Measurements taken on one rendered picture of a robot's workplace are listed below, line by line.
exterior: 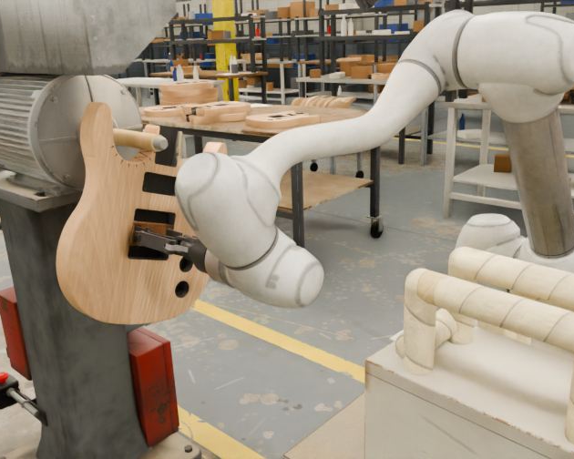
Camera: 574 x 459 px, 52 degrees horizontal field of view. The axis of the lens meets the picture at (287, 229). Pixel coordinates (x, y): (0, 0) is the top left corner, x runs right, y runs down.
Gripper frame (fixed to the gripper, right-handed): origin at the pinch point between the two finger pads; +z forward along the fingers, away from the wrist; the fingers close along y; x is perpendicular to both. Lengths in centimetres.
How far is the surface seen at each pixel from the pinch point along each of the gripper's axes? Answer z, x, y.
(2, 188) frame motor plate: 43.4, 2.1, -11.6
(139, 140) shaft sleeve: 0.7, 17.8, -6.2
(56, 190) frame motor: 26.1, 4.5, -7.6
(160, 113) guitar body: 252, 52, 179
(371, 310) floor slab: 70, -40, 202
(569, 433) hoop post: -84, -3, -17
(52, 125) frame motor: 18.8, 17.9, -14.5
